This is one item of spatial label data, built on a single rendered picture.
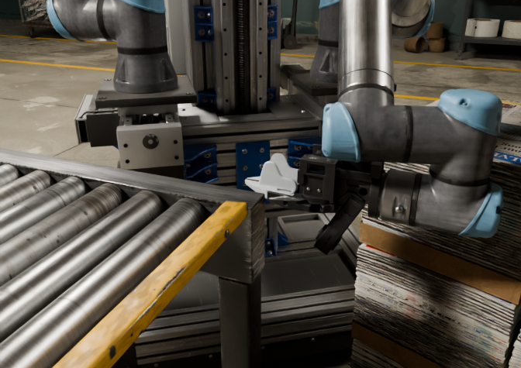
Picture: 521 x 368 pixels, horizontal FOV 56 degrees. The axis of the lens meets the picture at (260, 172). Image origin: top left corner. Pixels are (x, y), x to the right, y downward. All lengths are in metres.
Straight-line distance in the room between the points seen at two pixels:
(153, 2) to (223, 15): 0.19
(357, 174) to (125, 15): 0.67
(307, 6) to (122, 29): 6.62
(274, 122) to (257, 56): 0.18
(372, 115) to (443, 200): 0.15
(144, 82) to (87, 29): 0.17
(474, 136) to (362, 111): 0.14
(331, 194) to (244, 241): 0.14
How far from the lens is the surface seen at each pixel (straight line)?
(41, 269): 0.56
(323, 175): 0.69
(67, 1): 1.22
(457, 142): 0.64
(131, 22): 1.15
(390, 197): 0.68
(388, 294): 0.97
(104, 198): 0.70
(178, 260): 0.50
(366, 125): 0.62
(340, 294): 1.44
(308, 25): 7.72
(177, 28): 1.59
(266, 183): 0.74
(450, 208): 0.68
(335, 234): 0.74
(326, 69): 1.26
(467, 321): 0.92
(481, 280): 0.87
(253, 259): 0.67
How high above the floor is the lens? 1.09
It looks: 23 degrees down
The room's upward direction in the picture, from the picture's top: straight up
